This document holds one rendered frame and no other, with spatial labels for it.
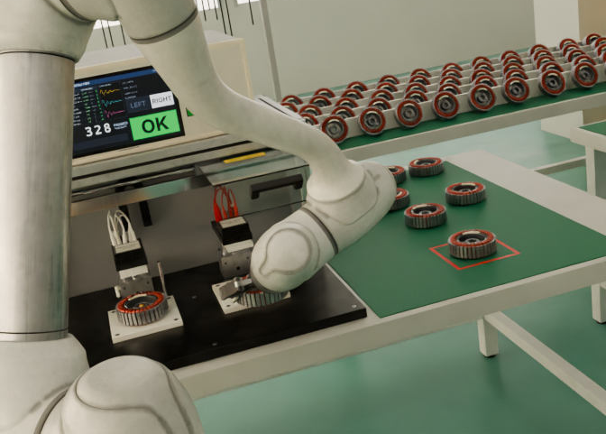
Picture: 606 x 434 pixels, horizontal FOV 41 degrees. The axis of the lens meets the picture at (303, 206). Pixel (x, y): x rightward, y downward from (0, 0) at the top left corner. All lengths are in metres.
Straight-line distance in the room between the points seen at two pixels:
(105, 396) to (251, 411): 1.95
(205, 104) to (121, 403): 0.43
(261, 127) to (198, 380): 0.60
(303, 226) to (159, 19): 0.44
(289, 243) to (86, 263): 0.86
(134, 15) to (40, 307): 0.39
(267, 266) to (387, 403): 1.57
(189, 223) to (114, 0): 1.06
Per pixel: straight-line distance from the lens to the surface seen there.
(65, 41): 1.13
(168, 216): 2.03
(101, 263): 2.05
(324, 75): 8.55
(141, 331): 1.77
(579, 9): 5.40
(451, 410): 2.77
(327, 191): 1.34
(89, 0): 1.09
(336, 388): 2.95
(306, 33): 8.46
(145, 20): 1.07
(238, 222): 1.87
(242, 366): 1.64
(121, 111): 1.84
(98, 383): 1.00
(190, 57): 1.11
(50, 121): 1.12
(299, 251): 1.29
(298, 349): 1.65
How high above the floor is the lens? 1.51
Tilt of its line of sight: 18 degrees down
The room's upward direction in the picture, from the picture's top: 9 degrees counter-clockwise
